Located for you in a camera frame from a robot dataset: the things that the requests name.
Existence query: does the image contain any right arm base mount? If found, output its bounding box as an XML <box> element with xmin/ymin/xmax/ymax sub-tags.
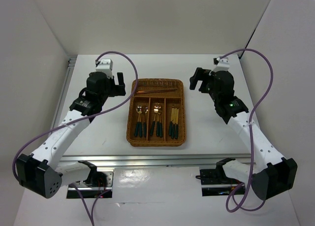
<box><xmin>195</xmin><ymin>158</ymin><xmax>241</xmax><ymax>196</ymax></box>

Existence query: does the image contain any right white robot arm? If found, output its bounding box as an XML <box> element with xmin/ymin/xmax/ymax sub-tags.
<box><xmin>189</xmin><ymin>67</ymin><xmax>297</xmax><ymax>200</ymax></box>

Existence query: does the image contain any brown wicker cutlery tray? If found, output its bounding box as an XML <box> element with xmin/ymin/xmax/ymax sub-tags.
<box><xmin>126</xmin><ymin>78</ymin><xmax>187</xmax><ymax>147</ymax></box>

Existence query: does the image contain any gold spoon green handle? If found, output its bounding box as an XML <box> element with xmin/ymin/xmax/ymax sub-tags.
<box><xmin>142</xmin><ymin>106</ymin><xmax>148</xmax><ymax>138</ymax></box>
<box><xmin>134</xmin><ymin>105</ymin><xmax>140</xmax><ymax>137</ymax></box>

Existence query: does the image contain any aluminium table front rail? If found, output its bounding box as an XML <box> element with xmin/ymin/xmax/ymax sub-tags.
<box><xmin>60</xmin><ymin>154</ymin><xmax>250</xmax><ymax>167</ymax></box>

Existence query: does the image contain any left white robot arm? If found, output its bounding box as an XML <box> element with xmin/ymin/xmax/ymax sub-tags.
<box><xmin>16</xmin><ymin>71</ymin><xmax>126</xmax><ymax>198</ymax></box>

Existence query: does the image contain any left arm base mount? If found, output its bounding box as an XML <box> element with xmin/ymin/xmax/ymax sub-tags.
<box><xmin>73</xmin><ymin>169</ymin><xmax>114</xmax><ymax>199</ymax></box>

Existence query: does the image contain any gold spoon pile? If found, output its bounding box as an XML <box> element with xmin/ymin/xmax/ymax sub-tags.
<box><xmin>139</xmin><ymin>106</ymin><xmax>143</xmax><ymax>137</ymax></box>

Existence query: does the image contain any copper chopstick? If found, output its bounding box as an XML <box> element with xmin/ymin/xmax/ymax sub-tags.
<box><xmin>135</xmin><ymin>88</ymin><xmax>178</xmax><ymax>95</ymax></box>
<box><xmin>136</xmin><ymin>87</ymin><xmax>178</xmax><ymax>93</ymax></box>

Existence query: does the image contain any aluminium left side rail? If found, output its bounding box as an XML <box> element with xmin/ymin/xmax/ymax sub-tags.
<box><xmin>51</xmin><ymin>55</ymin><xmax>78</xmax><ymax>128</ymax></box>

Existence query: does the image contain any gold knife pile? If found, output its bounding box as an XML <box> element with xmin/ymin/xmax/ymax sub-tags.
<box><xmin>168</xmin><ymin>107</ymin><xmax>175</xmax><ymax>136</ymax></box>
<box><xmin>171</xmin><ymin>108</ymin><xmax>177</xmax><ymax>139</ymax></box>

